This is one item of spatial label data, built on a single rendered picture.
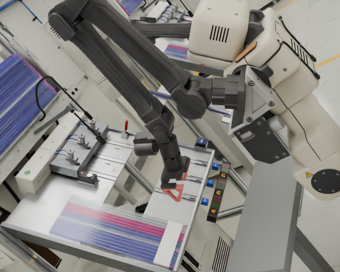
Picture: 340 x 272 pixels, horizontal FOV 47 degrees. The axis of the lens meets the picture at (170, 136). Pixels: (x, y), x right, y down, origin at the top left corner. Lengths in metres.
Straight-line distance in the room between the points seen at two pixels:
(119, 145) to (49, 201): 0.44
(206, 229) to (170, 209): 0.59
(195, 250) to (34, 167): 0.91
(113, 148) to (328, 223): 1.20
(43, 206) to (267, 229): 0.90
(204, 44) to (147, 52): 0.18
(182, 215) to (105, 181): 0.38
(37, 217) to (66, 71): 2.75
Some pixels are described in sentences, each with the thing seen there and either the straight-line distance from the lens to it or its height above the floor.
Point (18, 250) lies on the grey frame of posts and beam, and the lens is 1.72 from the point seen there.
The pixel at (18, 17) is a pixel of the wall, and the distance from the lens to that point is 4.33.
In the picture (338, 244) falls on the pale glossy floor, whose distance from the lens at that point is 2.17.
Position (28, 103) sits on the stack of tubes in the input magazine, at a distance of 1.88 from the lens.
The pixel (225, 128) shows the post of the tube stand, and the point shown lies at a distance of 2.18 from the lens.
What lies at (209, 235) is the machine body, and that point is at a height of 0.30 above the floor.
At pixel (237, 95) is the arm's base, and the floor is 1.20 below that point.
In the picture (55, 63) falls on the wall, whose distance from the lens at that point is 4.26.
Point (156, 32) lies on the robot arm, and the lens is 1.55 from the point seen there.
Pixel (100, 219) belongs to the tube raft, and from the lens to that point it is 1.63.
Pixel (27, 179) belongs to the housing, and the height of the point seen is 1.24.
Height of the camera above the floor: 1.56
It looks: 20 degrees down
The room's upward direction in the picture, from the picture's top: 42 degrees counter-clockwise
